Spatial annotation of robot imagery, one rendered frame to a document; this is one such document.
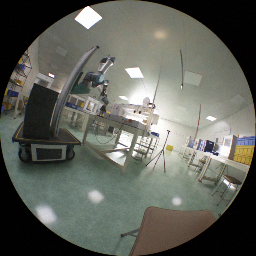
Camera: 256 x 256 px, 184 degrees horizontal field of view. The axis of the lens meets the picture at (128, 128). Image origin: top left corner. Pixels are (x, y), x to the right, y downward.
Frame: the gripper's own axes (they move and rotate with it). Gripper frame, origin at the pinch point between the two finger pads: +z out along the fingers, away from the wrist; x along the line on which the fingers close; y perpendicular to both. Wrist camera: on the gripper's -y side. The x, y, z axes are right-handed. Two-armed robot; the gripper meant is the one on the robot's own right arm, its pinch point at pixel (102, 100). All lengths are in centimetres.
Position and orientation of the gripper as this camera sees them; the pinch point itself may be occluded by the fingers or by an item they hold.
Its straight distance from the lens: 141.3
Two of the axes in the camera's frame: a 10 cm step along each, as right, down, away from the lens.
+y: -0.1, 4.3, -9.0
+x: 9.6, 2.6, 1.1
